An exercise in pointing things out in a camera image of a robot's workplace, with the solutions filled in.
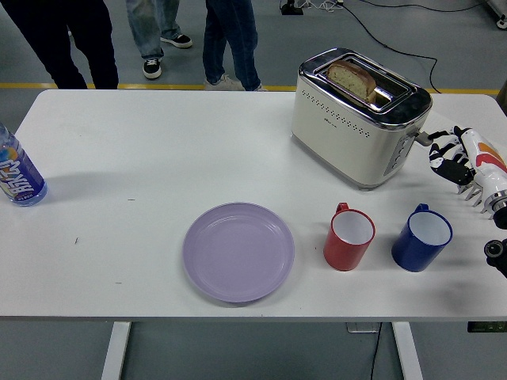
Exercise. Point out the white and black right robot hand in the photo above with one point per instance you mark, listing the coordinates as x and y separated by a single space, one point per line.
481 162

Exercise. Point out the grey toaster lever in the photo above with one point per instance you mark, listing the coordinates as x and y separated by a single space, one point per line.
423 138

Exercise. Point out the brown-crusted bread slice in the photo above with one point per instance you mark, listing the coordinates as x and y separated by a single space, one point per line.
350 79

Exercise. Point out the purple plate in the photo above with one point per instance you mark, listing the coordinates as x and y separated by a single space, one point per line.
237 253

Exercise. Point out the metal toast rack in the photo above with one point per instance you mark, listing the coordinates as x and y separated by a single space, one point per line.
473 196

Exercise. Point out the person in olive trousers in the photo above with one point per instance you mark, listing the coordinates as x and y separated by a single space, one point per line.
503 87

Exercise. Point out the blue enamel mug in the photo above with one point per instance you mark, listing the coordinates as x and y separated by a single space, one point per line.
410 253

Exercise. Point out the cream and chrome toaster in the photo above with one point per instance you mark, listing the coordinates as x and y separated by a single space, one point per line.
340 134

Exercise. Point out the black table control panel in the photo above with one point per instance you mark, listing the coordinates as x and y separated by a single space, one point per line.
487 327

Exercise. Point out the red enamel mug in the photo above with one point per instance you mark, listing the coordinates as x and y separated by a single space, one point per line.
340 253

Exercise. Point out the grey under-table control box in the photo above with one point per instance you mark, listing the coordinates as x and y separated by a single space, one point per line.
362 327

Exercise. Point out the white table leg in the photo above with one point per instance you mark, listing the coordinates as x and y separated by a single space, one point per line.
115 352
408 352

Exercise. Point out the black stand base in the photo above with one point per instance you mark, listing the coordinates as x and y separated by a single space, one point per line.
291 6

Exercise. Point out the person in light jeans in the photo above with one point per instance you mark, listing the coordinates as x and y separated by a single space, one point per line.
148 31

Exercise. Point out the person in dark trousers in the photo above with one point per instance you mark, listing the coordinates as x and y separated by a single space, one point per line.
67 39

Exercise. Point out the blue-labelled water bottle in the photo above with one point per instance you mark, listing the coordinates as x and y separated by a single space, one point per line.
20 174

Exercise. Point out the white equipment frame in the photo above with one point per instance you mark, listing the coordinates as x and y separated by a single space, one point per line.
500 10

